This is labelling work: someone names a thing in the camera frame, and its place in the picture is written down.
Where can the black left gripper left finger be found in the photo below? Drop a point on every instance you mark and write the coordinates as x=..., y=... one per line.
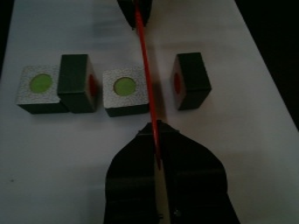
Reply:
x=129, y=180

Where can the toy sushi piece green centre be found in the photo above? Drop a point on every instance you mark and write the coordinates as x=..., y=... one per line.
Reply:
x=38, y=84
x=124, y=87

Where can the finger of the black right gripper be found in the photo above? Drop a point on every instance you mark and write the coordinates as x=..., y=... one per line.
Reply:
x=144, y=11
x=125, y=10

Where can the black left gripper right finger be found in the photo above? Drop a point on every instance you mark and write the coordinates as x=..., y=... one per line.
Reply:
x=193, y=183

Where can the toy sushi piece red centre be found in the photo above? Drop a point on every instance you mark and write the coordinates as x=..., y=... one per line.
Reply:
x=193, y=78
x=76, y=81

